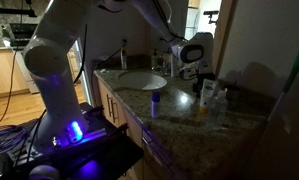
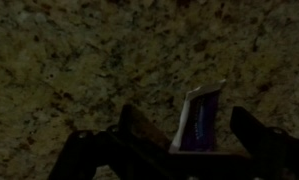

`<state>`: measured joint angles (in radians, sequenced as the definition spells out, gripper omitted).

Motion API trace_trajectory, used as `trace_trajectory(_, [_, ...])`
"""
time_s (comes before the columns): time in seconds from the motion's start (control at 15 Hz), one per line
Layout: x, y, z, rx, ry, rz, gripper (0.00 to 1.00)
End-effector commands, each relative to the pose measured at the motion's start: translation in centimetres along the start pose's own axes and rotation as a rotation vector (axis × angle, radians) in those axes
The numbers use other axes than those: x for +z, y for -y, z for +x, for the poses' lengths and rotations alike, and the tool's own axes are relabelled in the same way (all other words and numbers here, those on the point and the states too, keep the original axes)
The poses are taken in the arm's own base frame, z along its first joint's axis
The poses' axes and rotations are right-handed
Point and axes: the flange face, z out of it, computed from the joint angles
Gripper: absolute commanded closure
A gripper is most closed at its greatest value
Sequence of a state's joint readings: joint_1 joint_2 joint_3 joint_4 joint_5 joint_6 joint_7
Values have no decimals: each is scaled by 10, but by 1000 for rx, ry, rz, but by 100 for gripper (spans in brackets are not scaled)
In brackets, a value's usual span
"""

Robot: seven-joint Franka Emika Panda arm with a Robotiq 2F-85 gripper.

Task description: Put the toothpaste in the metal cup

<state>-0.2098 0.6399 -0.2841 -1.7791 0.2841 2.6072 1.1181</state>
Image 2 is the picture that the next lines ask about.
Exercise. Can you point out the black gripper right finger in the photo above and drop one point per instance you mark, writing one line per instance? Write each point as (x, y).
(272, 150)

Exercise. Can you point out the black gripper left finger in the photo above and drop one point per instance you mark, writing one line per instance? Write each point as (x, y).
(135, 143)

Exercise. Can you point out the white purple toothpaste tube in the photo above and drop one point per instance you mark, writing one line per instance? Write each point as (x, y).
(202, 126)

